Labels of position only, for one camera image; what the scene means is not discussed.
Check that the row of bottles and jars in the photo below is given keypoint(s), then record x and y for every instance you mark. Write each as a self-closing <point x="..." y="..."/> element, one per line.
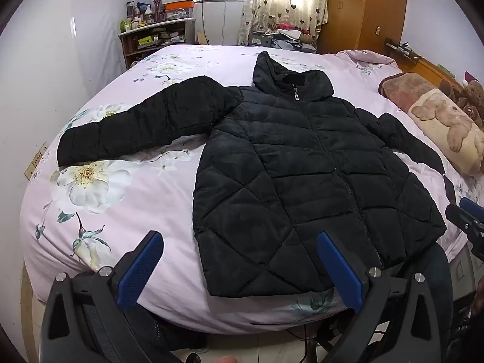
<point x="141" y="17"/>

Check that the orange lid storage box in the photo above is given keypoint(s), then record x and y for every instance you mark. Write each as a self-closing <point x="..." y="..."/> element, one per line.
<point x="179" y="11"/>

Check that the wooden bookshelf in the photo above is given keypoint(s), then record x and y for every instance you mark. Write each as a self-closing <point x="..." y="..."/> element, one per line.
<point x="158" y="25"/>

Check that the pile of clothes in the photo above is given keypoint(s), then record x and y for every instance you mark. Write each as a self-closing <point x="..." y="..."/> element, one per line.
<point x="287" y="39"/>

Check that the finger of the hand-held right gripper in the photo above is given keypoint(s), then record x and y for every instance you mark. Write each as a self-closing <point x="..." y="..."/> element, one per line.
<point x="470" y="208"/>
<point x="450" y="189"/>

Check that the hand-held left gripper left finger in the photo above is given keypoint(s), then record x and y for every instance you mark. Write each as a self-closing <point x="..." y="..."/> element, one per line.
<point x="139" y="270"/>

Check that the black puffer jacket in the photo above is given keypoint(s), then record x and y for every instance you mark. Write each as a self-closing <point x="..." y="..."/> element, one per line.
<point x="287" y="181"/>

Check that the cream bear print pillow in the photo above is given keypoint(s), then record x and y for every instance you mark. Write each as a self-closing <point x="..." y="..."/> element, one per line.
<point x="442" y="121"/>

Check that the wooden wardrobe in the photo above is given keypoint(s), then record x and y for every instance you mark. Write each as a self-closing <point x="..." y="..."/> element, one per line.
<point x="359" y="7"/>

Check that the black mesh shoe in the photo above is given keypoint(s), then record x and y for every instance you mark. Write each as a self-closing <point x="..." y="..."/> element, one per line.
<point x="177" y="332"/>

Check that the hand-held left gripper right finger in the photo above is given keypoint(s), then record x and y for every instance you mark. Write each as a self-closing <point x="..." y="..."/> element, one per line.
<point x="338" y="272"/>

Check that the bed with pink floral sheet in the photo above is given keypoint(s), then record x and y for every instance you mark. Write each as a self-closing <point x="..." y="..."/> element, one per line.
<point x="132" y="204"/>

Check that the heart print curtain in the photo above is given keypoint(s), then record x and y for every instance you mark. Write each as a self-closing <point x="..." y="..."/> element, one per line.
<point x="287" y="0"/>

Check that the wooden headboard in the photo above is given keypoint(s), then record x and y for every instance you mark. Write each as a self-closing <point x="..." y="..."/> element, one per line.
<point x="419" y="69"/>

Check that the brown teddy bear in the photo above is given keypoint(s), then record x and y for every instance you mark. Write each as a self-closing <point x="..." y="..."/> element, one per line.
<point x="474" y="94"/>

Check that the wall socket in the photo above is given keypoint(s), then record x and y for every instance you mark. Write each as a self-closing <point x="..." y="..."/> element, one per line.
<point x="34" y="162"/>

